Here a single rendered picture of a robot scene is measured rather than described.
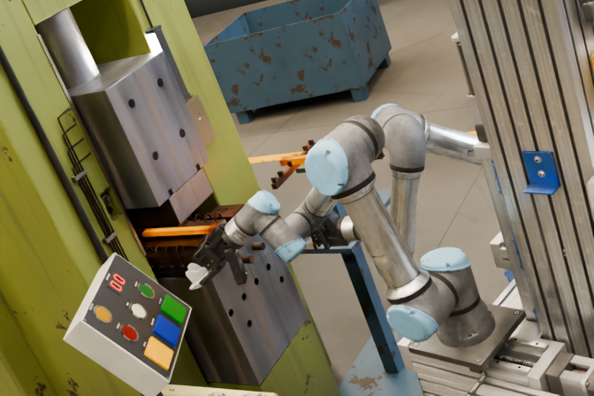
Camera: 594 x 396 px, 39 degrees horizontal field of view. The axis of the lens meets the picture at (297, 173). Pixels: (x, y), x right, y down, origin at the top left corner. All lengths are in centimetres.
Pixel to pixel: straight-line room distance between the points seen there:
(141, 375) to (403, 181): 85
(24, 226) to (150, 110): 51
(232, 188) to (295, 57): 345
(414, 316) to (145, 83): 115
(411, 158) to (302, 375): 117
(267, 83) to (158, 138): 408
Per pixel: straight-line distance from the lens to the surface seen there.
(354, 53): 633
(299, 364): 312
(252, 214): 220
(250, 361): 288
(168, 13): 299
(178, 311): 243
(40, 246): 263
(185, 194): 271
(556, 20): 178
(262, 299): 293
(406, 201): 230
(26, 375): 304
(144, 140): 260
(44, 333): 292
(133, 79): 260
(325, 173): 187
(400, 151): 225
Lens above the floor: 212
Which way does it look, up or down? 22 degrees down
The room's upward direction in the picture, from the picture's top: 21 degrees counter-clockwise
